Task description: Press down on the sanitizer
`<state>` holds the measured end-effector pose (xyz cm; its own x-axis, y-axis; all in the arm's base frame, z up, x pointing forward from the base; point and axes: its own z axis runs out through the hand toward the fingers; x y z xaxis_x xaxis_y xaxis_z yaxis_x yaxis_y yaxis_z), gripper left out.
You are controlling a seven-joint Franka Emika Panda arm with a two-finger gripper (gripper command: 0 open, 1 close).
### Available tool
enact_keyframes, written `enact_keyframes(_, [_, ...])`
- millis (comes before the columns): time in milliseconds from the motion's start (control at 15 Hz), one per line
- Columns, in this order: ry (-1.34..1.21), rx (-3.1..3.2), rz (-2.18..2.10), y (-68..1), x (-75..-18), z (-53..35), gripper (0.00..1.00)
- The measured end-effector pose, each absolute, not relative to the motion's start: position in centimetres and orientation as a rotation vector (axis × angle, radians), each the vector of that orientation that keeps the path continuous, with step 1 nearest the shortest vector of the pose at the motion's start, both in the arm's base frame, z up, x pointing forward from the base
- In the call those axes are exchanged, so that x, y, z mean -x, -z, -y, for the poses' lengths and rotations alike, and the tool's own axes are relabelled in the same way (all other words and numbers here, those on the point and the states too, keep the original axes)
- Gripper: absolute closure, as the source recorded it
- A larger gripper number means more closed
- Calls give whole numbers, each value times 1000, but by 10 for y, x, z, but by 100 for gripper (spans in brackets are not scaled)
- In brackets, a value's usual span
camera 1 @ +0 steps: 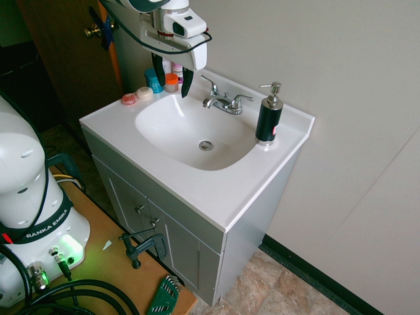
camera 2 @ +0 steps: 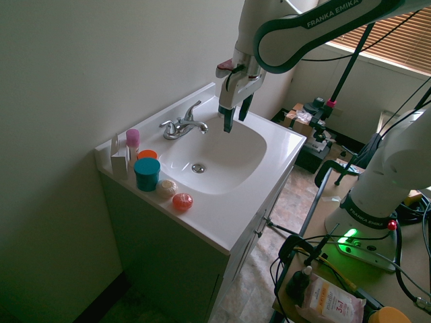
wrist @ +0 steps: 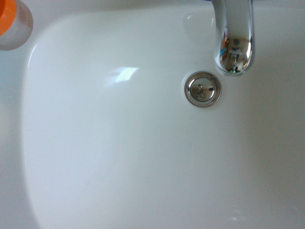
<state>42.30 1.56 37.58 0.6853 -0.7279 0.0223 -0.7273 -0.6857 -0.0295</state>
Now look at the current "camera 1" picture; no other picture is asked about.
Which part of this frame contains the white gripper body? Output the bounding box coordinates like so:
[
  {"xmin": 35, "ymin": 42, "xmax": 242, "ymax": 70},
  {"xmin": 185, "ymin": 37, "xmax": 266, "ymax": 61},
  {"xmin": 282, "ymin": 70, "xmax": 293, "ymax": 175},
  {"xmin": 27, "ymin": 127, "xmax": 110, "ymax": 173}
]
[{"xmin": 138, "ymin": 12, "xmax": 209, "ymax": 72}]

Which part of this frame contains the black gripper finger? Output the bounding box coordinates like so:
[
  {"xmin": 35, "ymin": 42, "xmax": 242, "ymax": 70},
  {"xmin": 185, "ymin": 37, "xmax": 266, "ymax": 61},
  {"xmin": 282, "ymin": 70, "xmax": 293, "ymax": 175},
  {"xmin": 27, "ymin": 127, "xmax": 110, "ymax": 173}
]
[
  {"xmin": 151, "ymin": 53, "xmax": 167, "ymax": 86},
  {"xmin": 180, "ymin": 67, "xmax": 196, "ymax": 100}
]

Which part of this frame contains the black chrome sanitizer pump bottle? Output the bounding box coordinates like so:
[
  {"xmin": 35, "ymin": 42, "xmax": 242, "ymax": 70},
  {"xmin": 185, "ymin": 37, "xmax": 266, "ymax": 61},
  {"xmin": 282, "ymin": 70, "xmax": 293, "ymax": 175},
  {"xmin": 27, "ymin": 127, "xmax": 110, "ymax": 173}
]
[{"xmin": 255, "ymin": 81, "xmax": 284, "ymax": 148}]

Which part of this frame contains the teal round jar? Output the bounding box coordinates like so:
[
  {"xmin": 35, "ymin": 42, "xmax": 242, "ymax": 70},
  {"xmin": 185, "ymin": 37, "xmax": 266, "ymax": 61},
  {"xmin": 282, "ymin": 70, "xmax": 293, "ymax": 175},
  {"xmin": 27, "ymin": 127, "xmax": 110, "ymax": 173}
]
[{"xmin": 144, "ymin": 68, "xmax": 165, "ymax": 95}]

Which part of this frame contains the orange lid jar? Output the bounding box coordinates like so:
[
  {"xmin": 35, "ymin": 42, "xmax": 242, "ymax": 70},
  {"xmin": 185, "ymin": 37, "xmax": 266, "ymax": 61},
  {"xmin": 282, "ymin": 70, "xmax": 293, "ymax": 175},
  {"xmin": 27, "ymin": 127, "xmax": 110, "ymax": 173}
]
[{"xmin": 163, "ymin": 72, "xmax": 180, "ymax": 94}]

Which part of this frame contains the cream round soap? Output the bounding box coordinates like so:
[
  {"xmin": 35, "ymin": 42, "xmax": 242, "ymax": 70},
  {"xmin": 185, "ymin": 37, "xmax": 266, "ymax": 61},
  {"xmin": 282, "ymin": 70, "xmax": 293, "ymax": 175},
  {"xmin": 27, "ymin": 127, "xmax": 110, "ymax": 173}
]
[{"xmin": 135, "ymin": 86, "xmax": 154, "ymax": 100}]

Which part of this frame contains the blue tape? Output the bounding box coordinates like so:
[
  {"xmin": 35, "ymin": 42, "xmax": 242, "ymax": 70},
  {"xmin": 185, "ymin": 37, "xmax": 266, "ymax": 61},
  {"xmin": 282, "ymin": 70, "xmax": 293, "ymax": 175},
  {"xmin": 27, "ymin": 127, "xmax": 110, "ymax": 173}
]
[{"xmin": 88, "ymin": 6, "xmax": 120, "ymax": 52}]

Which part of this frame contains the brass door knob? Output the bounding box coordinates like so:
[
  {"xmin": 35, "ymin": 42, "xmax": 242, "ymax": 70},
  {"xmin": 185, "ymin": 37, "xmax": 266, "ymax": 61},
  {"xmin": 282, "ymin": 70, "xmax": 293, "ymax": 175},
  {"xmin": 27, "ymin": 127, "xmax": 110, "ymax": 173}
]
[{"xmin": 83, "ymin": 23, "xmax": 102, "ymax": 40}]

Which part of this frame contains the brown wooden door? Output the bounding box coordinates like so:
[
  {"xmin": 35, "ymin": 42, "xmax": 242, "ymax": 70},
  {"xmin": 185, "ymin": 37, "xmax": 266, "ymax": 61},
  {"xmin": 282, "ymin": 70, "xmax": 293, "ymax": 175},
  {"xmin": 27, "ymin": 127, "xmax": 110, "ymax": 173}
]
[{"xmin": 16, "ymin": 0, "xmax": 124, "ymax": 123}]

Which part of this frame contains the white vanity sink top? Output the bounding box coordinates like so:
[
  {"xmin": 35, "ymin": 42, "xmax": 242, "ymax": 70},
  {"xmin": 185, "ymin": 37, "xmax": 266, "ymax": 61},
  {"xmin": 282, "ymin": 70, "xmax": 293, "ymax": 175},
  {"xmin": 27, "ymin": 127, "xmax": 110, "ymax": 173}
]
[{"xmin": 79, "ymin": 70, "xmax": 316, "ymax": 234}]

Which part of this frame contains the gray vanity cabinet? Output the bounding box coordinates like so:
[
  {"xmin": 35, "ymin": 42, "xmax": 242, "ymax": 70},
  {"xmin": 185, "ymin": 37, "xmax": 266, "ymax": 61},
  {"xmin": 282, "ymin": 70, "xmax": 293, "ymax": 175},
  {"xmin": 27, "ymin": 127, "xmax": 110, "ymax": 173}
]
[{"xmin": 80, "ymin": 126, "xmax": 300, "ymax": 306}]

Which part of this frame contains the green hex key set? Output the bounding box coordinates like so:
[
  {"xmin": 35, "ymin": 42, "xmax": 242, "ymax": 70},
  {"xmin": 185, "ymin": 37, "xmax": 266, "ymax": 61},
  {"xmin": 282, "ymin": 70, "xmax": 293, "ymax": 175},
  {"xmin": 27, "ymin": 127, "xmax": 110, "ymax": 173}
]
[{"xmin": 144, "ymin": 274, "xmax": 181, "ymax": 315}]

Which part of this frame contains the black baseboard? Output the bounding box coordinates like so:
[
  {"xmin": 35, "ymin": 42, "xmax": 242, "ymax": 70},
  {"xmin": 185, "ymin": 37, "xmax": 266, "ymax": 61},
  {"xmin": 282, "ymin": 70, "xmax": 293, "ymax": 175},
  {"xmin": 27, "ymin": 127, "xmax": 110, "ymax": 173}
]
[{"xmin": 259, "ymin": 234, "xmax": 387, "ymax": 315}]

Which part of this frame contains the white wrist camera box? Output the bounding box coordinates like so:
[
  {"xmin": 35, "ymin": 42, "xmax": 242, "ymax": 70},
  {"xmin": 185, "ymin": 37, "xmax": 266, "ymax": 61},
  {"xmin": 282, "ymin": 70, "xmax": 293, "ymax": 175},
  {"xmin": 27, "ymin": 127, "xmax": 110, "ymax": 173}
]
[{"xmin": 163, "ymin": 9, "xmax": 208, "ymax": 40}]

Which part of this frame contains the chrome two-handle faucet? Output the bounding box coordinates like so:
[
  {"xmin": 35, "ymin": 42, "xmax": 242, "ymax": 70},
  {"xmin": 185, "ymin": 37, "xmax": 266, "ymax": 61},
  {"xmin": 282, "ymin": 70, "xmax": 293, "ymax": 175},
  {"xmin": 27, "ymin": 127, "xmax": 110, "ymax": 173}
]
[{"xmin": 199, "ymin": 75, "xmax": 255, "ymax": 116}]

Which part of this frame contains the black cable with metal plug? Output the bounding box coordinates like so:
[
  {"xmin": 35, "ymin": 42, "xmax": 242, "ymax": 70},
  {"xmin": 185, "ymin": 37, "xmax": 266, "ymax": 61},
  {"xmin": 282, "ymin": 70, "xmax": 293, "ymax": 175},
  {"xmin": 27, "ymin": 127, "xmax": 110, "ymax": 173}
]
[{"xmin": 49, "ymin": 247, "xmax": 80, "ymax": 308}]

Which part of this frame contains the thick black cable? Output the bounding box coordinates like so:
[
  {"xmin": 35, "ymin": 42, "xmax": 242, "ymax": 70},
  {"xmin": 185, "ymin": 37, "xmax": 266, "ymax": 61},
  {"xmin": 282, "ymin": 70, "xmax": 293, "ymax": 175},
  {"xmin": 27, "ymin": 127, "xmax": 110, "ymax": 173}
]
[{"xmin": 18, "ymin": 278, "xmax": 142, "ymax": 315}]

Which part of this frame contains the gray cable with metal connector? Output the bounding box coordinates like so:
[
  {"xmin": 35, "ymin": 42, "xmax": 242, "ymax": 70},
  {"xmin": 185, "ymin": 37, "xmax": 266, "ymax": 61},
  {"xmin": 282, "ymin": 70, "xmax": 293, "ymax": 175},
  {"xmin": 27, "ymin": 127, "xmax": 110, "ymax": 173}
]
[{"xmin": 0, "ymin": 243, "xmax": 51, "ymax": 297}]

